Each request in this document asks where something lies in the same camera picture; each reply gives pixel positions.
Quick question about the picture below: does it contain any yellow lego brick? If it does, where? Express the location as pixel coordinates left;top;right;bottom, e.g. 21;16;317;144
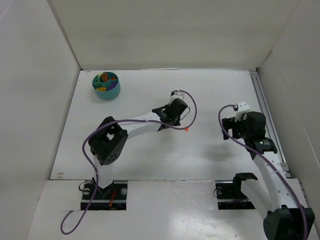
96;87;107;92

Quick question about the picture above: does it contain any brown lego plate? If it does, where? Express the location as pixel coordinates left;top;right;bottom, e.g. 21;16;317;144
101;73;109;83

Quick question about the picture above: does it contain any purple long lego brick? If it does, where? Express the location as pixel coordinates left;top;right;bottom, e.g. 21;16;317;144
107;81;118;91

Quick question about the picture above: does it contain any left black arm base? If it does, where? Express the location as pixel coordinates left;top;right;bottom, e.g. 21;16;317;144
78;178;128;211

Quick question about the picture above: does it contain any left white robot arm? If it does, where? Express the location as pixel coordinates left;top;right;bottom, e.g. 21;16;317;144
88;98;188;192

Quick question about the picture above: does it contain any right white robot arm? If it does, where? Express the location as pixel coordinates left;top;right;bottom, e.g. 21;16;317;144
218;102;315;240

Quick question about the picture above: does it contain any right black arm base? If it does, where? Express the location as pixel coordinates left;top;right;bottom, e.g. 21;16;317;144
213;172;257;210

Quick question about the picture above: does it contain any teal round divided container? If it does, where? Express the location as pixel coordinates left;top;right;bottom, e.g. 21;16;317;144
92;71;121;101

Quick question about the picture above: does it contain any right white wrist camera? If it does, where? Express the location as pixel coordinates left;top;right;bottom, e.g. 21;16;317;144
233;101;251;122

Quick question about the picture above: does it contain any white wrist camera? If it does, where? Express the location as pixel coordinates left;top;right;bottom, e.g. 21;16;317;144
233;101;251;122
169;91;185;105

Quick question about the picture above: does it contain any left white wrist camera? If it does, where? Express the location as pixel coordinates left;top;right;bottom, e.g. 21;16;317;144
169;91;185;105

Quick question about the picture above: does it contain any aluminium rail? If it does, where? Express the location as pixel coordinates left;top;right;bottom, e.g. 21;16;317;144
249;70;292;179

